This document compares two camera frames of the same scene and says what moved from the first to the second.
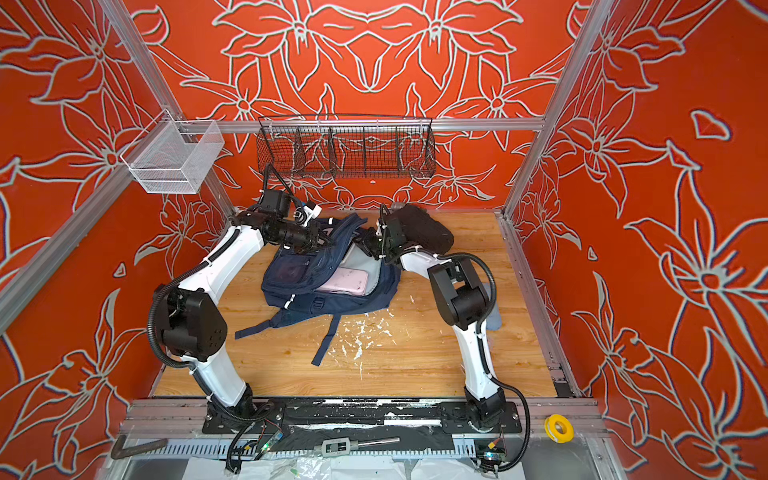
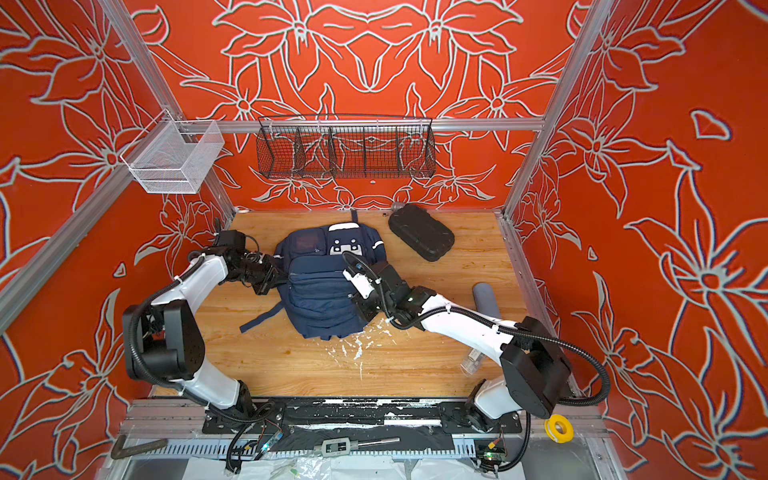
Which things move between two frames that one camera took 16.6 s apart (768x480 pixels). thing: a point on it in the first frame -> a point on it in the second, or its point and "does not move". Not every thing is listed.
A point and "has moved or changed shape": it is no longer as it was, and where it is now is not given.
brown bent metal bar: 119,451 does not move
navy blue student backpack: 328,280 has moved or changed shape
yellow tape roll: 558,428 does not move
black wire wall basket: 346,146 does not move
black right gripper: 363,242 -> 358,304
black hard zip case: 418,228 does not move
